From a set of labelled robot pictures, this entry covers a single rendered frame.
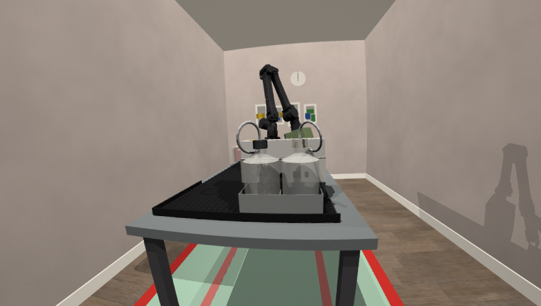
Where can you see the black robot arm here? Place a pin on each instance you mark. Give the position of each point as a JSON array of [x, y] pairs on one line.
[[267, 74]]

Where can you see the grey two-compartment bottle holder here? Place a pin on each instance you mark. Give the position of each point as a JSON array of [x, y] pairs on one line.
[[281, 203]]

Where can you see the white plastic bottle with beige cap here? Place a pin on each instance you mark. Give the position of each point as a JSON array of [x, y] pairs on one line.
[[300, 171]]

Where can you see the white plastic bottle with black cap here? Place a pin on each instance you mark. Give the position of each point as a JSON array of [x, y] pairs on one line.
[[261, 171]]

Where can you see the black perforated breadboard table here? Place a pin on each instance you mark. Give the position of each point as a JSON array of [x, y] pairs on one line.
[[220, 194]]

